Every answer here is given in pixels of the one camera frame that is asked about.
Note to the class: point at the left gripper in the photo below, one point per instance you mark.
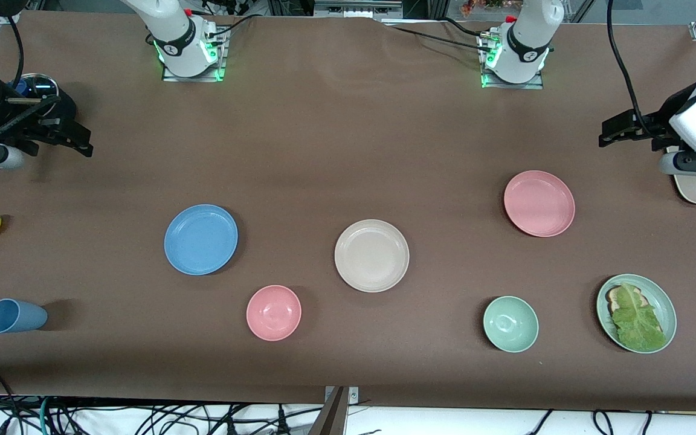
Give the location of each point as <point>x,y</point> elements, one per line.
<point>654,123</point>

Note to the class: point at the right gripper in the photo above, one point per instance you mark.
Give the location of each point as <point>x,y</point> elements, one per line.
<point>29,119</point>

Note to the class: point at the pink plate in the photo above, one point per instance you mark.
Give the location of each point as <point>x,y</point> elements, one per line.
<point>539,203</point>

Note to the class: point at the blue plate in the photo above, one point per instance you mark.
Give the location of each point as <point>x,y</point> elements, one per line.
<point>201,240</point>

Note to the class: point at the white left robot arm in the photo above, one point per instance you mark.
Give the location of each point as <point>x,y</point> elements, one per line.
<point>526,42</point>

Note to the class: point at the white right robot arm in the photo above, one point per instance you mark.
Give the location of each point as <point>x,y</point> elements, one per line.
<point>173,36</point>

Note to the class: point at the blue cup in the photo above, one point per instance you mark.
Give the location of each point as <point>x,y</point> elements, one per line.
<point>16,316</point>

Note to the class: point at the green plate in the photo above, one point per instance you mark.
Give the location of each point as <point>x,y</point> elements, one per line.
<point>661,297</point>

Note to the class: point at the toasted bread slice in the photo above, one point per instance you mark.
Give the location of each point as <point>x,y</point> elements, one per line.
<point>614,297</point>

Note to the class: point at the green lettuce leaf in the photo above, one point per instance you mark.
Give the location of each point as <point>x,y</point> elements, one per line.
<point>638,320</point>

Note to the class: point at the green bowl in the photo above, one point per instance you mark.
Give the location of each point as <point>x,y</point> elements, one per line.
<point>510,324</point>

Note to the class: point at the brown table cover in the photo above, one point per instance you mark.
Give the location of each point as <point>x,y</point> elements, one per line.
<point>324,151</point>

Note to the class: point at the pink bowl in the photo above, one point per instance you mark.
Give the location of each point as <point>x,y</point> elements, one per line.
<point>273,312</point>

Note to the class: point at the beige plate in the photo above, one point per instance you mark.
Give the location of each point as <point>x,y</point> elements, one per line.
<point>372,255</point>

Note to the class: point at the aluminium side rail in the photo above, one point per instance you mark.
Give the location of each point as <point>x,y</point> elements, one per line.
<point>8,18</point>

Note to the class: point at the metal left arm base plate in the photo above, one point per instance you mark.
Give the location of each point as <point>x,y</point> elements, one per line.
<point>511,86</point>

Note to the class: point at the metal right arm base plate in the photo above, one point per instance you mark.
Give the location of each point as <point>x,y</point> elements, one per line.
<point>191,78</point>

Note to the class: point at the aluminium frame profile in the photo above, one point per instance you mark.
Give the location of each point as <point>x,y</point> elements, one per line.
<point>357,7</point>

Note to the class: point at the small metal bracket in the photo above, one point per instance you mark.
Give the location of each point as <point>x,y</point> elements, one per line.
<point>353,394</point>

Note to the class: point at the dark wooden post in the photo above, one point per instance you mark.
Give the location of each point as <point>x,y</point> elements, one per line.
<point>331,420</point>

